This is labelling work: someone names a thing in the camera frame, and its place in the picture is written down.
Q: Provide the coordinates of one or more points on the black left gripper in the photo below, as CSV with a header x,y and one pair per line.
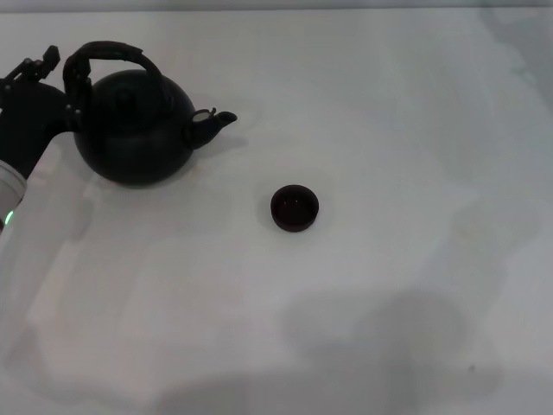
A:
x,y
30,121

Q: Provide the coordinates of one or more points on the small dark brown teacup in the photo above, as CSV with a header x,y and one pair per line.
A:
x,y
294,209

